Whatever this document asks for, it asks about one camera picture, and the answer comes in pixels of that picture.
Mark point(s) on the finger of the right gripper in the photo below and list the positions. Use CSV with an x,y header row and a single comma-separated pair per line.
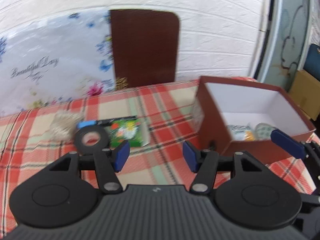
x,y
307,152

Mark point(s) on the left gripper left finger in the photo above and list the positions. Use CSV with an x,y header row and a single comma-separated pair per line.
x,y
109,162

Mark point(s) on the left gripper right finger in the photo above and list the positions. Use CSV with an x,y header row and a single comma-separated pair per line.
x,y
203,163

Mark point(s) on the black tape roll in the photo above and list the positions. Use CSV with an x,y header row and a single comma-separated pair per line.
x,y
91,139

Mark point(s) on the green snack packet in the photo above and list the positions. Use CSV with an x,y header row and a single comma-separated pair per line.
x,y
129,128

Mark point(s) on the blue capped marker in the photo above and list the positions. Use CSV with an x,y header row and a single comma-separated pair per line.
x,y
105,122

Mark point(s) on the white snack packet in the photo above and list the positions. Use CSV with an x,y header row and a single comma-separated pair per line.
x,y
241,132

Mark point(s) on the patterned round tin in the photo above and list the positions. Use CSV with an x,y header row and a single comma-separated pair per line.
x,y
263,131

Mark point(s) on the red-brown cardboard box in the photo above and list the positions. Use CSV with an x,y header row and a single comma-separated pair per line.
x,y
220,102

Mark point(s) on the tan cardboard box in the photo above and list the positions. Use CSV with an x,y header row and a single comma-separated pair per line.
x,y
305,93

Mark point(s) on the blue bag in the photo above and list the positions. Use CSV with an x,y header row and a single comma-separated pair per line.
x,y
312,60

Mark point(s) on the pale blue cabinet door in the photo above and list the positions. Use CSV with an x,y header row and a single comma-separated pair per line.
x,y
285,30

